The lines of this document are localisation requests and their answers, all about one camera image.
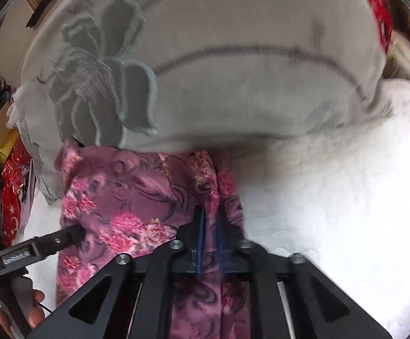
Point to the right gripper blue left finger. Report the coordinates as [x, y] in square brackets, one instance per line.
[131, 297]

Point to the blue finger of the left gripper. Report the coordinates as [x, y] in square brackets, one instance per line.
[43, 246]

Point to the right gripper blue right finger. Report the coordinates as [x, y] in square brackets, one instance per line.
[289, 297]

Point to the purple floral blouse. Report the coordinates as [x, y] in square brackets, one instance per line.
[132, 202]

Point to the person's left hand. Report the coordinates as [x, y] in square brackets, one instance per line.
[20, 313]

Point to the red patterned quilt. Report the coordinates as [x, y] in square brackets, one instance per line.
[17, 166]

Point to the yellow cardboard box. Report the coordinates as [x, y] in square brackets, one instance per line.
[7, 136]

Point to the white quilted mattress cover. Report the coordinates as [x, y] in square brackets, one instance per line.
[342, 198]

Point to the grey floral pillow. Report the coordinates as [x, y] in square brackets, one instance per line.
[173, 75]

